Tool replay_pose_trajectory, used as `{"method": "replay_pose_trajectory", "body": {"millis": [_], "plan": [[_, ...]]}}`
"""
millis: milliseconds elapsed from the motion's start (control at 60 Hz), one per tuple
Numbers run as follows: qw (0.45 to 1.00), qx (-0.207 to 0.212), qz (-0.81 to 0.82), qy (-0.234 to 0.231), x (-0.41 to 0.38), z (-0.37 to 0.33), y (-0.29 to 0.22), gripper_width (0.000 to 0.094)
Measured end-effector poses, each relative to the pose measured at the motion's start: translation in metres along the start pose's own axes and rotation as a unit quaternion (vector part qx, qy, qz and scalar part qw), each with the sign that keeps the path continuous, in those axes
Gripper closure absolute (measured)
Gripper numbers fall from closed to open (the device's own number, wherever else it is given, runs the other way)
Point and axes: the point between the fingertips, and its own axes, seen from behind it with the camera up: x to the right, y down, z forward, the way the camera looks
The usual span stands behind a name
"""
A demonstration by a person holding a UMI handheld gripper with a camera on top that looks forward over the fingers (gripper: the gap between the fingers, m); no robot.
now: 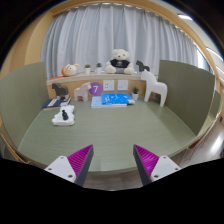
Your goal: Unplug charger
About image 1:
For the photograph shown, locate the small black horse figurine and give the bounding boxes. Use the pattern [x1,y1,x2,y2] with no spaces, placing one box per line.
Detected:
[135,59,151,73]

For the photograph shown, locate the round purple number sign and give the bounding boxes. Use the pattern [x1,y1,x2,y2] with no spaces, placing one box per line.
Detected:
[88,81,104,97]

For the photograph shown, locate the white wall socket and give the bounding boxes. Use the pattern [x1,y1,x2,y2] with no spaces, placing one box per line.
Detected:
[102,79,115,92]
[116,79,129,92]

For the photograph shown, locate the round cream and orange plush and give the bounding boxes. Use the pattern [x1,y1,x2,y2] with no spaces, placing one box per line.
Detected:
[60,63,81,78]

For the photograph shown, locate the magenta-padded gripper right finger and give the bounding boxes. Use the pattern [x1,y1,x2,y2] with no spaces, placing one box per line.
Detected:
[133,144,181,186]

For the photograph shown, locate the light blue book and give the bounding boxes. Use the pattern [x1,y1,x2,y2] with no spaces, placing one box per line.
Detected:
[90,95,128,109]

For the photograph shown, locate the large white horse figurine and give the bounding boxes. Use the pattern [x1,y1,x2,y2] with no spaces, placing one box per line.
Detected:
[140,69,168,108]

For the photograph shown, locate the dark grey horse figurine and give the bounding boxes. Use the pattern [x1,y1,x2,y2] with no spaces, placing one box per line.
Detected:
[51,82,70,100]

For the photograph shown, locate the ceiling light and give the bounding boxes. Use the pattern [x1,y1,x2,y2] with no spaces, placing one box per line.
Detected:
[177,13,194,22]

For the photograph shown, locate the cream teddy bear black shirt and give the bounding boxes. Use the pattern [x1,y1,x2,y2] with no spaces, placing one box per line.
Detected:
[105,48,135,75]

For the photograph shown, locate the light grey curtain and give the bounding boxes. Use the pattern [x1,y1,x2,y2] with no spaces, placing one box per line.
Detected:
[40,3,201,80]

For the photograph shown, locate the pink horse figurine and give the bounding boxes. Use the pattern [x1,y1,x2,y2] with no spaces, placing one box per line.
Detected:
[73,81,92,103]

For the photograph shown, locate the white bear-shaped power strip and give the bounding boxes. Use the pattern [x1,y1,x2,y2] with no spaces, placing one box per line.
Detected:
[51,104,76,127]

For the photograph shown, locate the bright blue book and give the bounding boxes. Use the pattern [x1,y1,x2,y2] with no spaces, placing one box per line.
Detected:
[100,93,136,106]

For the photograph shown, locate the green desk partition panel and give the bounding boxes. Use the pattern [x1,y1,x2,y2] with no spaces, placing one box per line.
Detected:
[157,59,216,136]
[0,61,50,151]

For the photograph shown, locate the navy blue book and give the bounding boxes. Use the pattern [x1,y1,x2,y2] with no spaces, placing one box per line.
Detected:
[42,96,72,110]

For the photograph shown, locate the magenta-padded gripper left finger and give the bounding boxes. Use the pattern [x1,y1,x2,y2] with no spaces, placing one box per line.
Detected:
[44,144,95,187]

